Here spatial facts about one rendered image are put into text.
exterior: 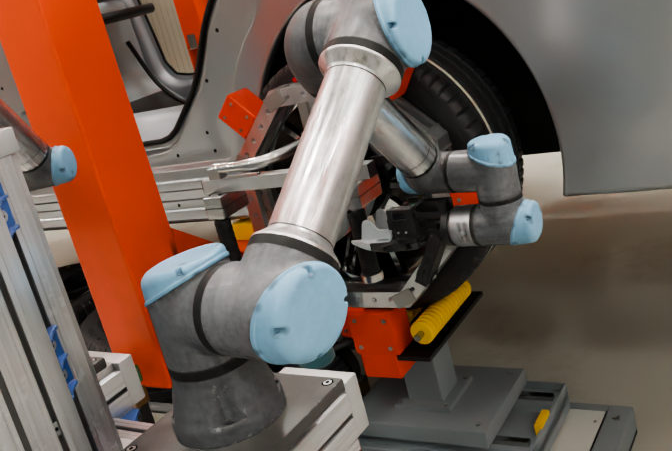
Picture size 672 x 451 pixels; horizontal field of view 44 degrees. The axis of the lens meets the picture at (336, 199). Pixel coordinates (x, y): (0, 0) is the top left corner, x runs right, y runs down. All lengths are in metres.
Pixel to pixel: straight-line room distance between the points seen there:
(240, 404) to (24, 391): 0.26
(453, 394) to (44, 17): 1.33
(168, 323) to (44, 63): 0.94
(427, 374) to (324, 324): 1.23
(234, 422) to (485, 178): 0.61
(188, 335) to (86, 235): 0.96
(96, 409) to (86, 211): 0.78
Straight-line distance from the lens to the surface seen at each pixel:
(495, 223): 1.43
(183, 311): 1.00
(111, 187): 1.87
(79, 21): 1.88
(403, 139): 1.37
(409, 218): 1.49
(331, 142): 1.01
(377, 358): 1.99
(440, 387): 2.17
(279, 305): 0.90
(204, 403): 1.06
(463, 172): 1.42
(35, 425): 1.09
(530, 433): 2.17
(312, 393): 1.12
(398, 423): 2.16
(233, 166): 1.74
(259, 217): 2.00
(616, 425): 2.28
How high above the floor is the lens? 1.34
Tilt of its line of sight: 15 degrees down
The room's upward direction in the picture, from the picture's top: 15 degrees counter-clockwise
